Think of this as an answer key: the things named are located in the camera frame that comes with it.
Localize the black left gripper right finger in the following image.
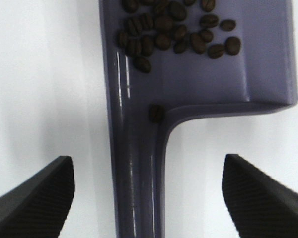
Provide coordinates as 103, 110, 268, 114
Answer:
222, 154, 298, 238

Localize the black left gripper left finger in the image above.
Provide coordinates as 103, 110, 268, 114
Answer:
0, 156, 75, 238

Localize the pile of coffee beans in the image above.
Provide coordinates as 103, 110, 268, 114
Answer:
112, 0, 245, 124

